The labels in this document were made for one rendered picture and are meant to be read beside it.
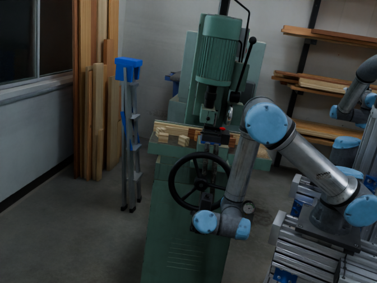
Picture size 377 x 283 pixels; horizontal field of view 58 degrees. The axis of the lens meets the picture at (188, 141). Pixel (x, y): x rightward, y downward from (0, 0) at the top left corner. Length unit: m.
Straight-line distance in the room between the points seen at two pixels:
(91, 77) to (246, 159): 1.99
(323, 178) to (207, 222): 0.39
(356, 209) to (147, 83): 3.41
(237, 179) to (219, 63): 0.61
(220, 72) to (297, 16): 2.52
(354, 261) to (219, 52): 1.01
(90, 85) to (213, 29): 1.57
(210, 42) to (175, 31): 2.51
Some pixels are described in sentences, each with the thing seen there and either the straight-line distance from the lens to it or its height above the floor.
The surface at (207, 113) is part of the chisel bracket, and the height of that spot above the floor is 1.05.
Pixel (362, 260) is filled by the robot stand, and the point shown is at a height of 0.75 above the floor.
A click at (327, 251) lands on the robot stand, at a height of 0.74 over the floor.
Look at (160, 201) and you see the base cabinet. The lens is 1.76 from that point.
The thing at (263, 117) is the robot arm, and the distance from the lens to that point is 1.01.
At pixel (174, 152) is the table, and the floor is 0.87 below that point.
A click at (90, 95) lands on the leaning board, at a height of 0.78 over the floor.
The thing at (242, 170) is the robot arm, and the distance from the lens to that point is 1.23.
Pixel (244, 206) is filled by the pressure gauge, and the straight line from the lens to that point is 1.71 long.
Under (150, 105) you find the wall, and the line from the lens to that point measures 4.30.
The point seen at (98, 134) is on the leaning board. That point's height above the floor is 0.45.
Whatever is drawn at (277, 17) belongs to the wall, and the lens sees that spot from 4.05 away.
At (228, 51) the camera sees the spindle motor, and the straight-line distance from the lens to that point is 1.64.
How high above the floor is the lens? 1.45
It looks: 19 degrees down
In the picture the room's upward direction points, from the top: 9 degrees clockwise
